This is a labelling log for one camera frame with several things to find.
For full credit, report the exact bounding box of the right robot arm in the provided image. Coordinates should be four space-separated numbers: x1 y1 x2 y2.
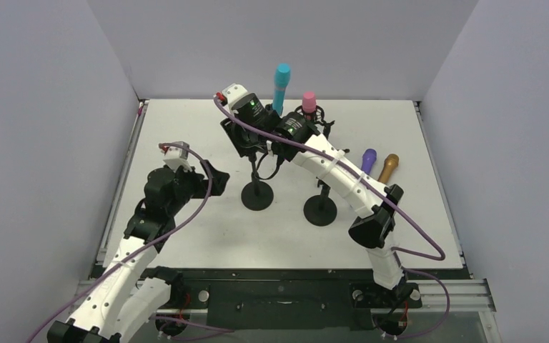
214 90 405 305

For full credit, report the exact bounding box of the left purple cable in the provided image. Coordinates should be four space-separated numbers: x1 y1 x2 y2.
26 142 214 343

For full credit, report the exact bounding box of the cyan microphone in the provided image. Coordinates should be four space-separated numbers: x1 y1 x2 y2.
272 63 291 116

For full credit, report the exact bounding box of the black tripod shock mount stand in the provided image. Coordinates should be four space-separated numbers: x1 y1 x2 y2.
305 105 335 139

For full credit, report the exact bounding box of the gold microphone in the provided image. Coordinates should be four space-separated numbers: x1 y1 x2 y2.
377 154 400 184

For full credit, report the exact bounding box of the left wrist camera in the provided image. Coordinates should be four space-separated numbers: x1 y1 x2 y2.
158 141 193 172

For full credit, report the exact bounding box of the aluminium frame rail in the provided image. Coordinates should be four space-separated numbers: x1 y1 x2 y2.
73 279 497 314

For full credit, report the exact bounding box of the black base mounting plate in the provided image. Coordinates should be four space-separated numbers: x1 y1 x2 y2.
132 267 469 336

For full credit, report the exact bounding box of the gold mic black stand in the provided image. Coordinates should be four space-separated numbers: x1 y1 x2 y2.
241 154 274 211

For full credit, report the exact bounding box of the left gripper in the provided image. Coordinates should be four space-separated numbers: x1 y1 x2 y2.
167 160 229 217

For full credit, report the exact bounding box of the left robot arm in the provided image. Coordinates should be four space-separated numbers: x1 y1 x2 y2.
46 160 230 342

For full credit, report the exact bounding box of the pink microphone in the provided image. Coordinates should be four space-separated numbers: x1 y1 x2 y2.
302 91 317 120

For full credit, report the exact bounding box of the purple microphone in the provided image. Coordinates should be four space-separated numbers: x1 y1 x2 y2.
360 148 377 174

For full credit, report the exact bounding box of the purple mic black stand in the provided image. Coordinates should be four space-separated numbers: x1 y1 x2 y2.
303 180 337 227

